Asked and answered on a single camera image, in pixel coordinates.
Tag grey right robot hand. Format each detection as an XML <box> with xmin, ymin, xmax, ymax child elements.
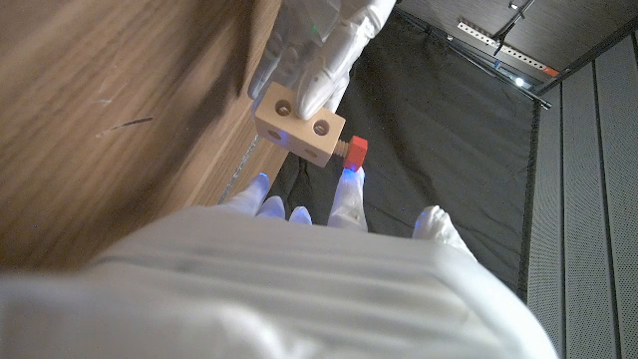
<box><xmin>0</xmin><ymin>167</ymin><xmax>559</xmax><ymax>359</ymax></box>

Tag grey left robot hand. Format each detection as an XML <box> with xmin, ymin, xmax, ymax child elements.
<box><xmin>247</xmin><ymin>0</ymin><xmax>398</xmax><ymax>121</ymax></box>

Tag wooden block with holes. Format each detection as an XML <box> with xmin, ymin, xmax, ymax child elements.
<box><xmin>253</xmin><ymin>82</ymin><xmax>347</xmax><ymax>169</ymax></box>

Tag red-headed screw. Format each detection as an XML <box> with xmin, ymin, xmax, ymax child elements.
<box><xmin>332</xmin><ymin>135</ymin><xmax>369</xmax><ymax>173</ymax></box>

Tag black backdrop curtain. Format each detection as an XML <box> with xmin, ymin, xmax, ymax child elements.
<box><xmin>268</xmin><ymin>7</ymin><xmax>542</xmax><ymax>303</ymax></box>

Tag perforated metal ceiling rail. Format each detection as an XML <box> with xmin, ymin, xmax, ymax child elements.
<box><xmin>457</xmin><ymin>20</ymin><xmax>560</xmax><ymax>79</ymax></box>

